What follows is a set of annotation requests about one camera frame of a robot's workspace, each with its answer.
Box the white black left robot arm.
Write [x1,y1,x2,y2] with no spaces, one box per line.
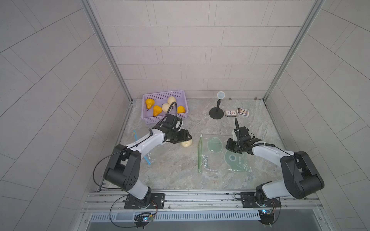
[103,114,192,208]

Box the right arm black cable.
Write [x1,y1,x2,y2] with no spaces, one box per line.
[234,117,293,157]

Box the white gold card box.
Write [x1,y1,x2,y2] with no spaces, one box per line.
[225,110,238,117]

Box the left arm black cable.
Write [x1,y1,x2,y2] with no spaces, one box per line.
[92,101,178,229]

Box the blue zip-top bag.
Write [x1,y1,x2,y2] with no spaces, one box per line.
[130,128,165,159]

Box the yellow pear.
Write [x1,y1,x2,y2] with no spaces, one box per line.
[177,106,187,114]
[145,99,155,110]
[153,105,163,117]

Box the black microphone stand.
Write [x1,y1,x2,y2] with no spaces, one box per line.
[209,99,224,119]

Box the purple plastic basket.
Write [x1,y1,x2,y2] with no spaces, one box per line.
[141,90,188,124]

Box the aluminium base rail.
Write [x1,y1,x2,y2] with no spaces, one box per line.
[82,190,322,225]

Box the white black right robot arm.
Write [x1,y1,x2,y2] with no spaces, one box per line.
[226,125,325,208]

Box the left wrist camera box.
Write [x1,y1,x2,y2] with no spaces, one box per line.
[175,117,183,131]

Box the green zip-top bag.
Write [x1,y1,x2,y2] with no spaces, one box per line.
[198,134,251,174]

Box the pale round fruit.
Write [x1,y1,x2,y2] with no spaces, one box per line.
[181,139,193,148]
[167,96,176,105]
[161,103,172,113]

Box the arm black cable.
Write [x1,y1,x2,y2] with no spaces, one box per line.
[92,101,178,229]
[234,117,293,157]

